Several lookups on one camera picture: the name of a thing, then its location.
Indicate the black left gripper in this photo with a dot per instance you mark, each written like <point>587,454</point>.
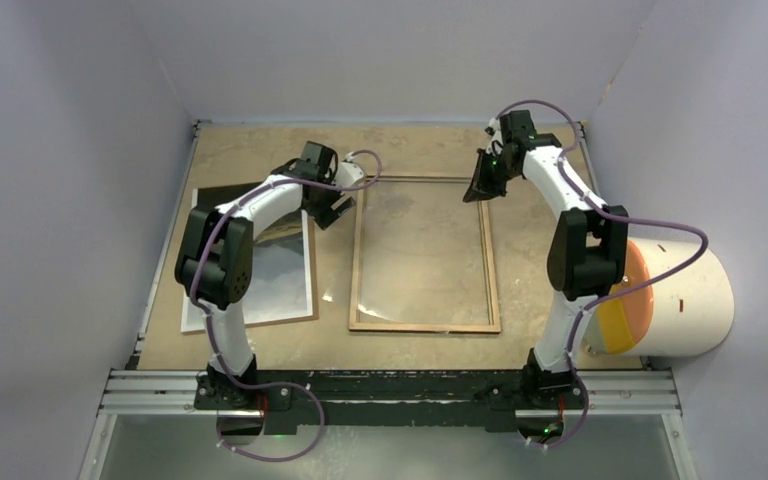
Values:
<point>325,215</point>

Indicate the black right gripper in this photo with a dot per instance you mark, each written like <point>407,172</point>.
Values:
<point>481,188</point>

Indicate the clear acrylic sheet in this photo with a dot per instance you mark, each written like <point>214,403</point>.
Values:
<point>424,252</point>

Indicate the grey landscape photo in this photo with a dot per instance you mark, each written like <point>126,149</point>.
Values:
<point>192,317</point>

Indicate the black wooden picture frame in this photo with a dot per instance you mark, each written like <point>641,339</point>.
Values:
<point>424,255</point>

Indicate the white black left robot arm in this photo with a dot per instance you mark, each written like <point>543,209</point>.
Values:
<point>216,257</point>

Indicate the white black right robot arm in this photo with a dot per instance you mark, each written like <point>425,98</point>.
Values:
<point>587,253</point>

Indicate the white cylinder with orange lid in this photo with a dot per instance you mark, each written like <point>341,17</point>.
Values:
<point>685,315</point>

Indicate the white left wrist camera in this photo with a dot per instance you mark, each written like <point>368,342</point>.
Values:
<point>349,176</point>

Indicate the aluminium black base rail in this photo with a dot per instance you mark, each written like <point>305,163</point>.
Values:
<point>494,400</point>

